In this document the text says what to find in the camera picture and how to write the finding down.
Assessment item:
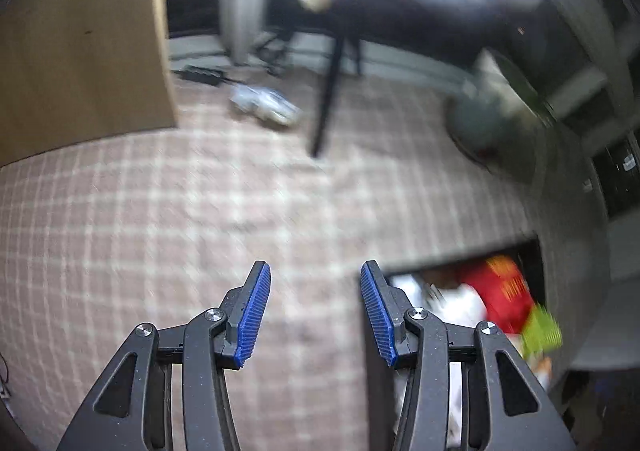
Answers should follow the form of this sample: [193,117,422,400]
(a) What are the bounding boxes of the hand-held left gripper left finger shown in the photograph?
[56,260,272,451]

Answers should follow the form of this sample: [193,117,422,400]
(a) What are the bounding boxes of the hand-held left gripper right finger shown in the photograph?
[360,259,578,451]

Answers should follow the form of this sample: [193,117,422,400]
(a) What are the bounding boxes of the black storage box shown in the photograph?
[364,240,553,451]

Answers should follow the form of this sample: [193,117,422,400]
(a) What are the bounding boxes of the lime green packet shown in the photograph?
[519,305,564,358]

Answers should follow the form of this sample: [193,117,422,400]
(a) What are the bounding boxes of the white packet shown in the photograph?
[392,275,494,450]

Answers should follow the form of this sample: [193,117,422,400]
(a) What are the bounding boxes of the red bag with yellow print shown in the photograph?
[459,255,537,336]

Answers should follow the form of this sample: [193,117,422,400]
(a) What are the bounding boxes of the white crumpled object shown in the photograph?
[229,82,302,128]

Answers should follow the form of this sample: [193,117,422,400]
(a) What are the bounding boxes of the black power adapter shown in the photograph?
[171,64,227,87]

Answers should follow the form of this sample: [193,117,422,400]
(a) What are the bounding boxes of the black table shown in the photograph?
[309,0,506,158]

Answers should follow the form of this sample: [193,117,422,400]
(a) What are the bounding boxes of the large cardboard box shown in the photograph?
[0,0,178,168]

